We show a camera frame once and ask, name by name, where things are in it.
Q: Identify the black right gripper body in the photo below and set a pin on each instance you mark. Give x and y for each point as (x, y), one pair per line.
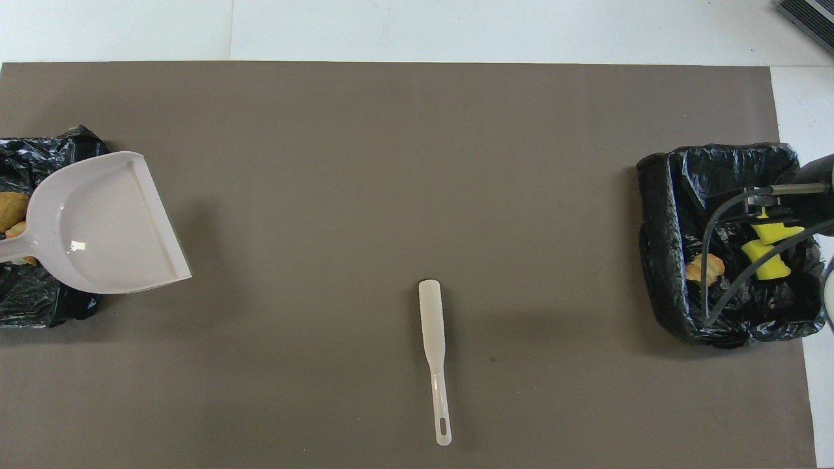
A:
(808, 202)

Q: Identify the yellow sponge piece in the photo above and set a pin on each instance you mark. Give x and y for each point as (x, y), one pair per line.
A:
(775, 232)
(772, 266)

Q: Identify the pale and orange croissant piece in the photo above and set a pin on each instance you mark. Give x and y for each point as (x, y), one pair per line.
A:
(697, 268)

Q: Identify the wooden hand brush black bristles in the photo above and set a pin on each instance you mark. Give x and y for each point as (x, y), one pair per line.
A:
(432, 319)

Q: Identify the beige plastic dustpan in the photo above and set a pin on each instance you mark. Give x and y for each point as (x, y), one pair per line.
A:
(104, 221)

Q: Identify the orange striped croissant piece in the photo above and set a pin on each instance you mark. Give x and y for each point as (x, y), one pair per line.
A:
(16, 229)

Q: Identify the brown bread roll piece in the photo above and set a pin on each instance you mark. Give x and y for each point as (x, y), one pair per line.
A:
(12, 208)

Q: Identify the bin lined black bag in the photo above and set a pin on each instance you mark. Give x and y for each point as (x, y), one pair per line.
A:
(39, 303)
(671, 260)

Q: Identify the grey ribbed device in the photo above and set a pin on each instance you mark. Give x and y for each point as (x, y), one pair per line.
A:
(811, 16)

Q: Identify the brown paper table mat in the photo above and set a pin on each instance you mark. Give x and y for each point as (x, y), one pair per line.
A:
(391, 163)

